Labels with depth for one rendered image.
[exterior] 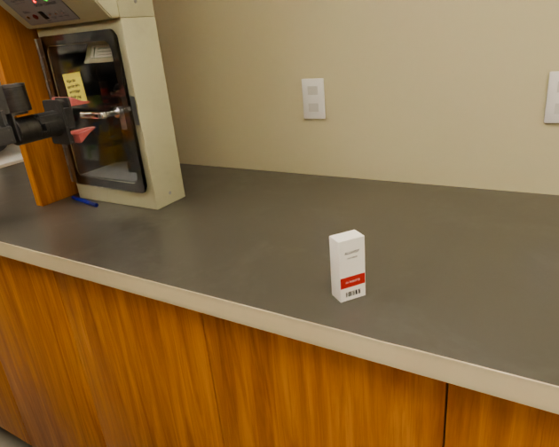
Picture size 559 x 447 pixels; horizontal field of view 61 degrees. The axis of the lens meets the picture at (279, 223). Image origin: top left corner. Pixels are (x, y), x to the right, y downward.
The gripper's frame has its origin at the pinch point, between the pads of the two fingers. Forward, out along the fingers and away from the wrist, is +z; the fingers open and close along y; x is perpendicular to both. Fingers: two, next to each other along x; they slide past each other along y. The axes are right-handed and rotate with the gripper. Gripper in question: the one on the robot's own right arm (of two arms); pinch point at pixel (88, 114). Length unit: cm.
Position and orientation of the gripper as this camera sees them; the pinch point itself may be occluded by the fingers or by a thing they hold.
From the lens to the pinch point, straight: 129.3
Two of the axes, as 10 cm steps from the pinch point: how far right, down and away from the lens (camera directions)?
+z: 5.1, -3.7, 7.8
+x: -8.6, -1.3, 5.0
